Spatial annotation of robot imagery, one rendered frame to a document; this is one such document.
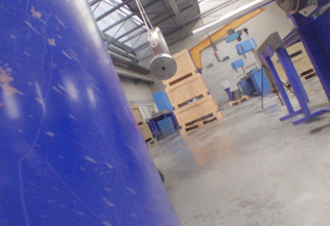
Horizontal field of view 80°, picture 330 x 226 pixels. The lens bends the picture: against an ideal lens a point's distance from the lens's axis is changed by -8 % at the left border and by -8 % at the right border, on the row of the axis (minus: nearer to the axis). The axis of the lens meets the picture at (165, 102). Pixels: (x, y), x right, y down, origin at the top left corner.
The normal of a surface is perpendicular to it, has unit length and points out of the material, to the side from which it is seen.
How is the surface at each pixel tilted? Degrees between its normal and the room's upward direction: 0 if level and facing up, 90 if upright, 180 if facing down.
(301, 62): 90
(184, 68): 90
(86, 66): 90
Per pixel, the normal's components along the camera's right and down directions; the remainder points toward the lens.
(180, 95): -0.25, 0.03
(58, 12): 0.84, -0.40
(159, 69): 0.04, 0.63
